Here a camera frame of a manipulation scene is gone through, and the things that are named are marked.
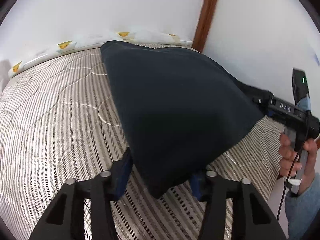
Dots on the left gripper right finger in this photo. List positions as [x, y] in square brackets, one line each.
[252, 218]

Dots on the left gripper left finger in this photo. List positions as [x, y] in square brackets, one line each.
[64, 216]

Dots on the black sweatshirt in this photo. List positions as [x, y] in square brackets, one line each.
[179, 110]

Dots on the blue denim sleeve forearm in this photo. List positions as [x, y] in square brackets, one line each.
[302, 212]

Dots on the striped quilted bed cover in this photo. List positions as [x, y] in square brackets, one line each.
[58, 121]

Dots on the rolled duck print mat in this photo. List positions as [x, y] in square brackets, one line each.
[96, 41]

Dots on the black wall device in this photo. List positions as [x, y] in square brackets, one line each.
[300, 90]

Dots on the brown wooden door frame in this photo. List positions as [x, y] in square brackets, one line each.
[203, 25]

